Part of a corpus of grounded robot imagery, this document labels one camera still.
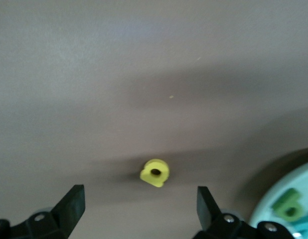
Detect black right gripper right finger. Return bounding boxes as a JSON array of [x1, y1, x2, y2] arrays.
[[192, 186, 298, 239]]

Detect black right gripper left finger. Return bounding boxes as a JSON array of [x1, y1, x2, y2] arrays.
[[0, 184, 85, 239]]

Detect green foam letter g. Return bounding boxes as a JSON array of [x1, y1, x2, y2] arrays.
[[272, 188, 304, 223]]

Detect yellow foam letter a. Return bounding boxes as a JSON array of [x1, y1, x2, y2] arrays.
[[140, 158, 170, 188]]

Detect light green plate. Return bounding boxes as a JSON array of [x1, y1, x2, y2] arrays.
[[248, 160, 308, 239]]

